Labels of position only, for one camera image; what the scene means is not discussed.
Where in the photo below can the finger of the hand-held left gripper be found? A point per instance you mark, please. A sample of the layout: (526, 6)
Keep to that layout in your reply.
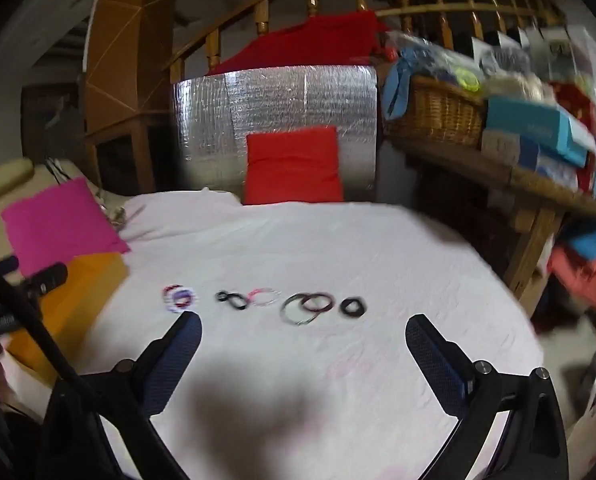
(50, 276)
(6, 263)

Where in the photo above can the silver foil insulation panel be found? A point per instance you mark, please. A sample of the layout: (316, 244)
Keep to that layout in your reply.
(278, 100)

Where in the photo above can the wicker basket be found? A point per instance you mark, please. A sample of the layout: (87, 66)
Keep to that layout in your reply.
(438, 110)

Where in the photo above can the red cushion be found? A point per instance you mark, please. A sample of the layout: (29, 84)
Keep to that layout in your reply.
(293, 165)

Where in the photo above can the blue and white box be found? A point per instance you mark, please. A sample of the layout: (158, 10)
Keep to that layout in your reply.
(508, 149)

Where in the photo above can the black scrunchie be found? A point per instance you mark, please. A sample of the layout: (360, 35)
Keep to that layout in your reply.
(353, 307)

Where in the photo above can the red cloth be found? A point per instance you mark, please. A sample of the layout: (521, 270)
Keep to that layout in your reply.
(308, 42)

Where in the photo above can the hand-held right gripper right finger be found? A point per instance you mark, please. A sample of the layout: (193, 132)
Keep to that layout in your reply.
(435, 362)

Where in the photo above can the dark red bangle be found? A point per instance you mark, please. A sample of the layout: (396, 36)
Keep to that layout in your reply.
(326, 300)

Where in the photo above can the white embossed blanket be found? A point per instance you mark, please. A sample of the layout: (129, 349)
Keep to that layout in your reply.
(328, 260)

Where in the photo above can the orange box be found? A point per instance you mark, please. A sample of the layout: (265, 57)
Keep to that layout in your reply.
(82, 295)

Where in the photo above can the teal cardboard box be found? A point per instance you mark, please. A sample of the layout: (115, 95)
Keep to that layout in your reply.
(533, 127)

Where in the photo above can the folded blue cloth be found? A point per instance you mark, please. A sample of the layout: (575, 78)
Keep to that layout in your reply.
(593, 242)

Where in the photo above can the pink cushion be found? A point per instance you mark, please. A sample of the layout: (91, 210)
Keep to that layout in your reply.
(60, 225)

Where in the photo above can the silver bangle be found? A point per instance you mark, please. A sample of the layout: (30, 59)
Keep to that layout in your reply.
(290, 316)

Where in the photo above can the wooden stair railing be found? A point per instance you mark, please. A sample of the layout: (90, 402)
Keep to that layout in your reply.
(428, 5)

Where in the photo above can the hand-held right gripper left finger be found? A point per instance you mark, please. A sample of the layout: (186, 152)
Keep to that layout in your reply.
(175, 360)

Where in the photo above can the coral cloth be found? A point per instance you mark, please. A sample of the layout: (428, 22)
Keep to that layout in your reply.
(583, 272)

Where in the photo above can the clear shiny bundle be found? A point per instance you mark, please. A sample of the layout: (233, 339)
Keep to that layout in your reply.
(120, 217)

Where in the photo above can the wooden cabinet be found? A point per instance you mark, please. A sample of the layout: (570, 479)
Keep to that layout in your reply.
(122, 60)

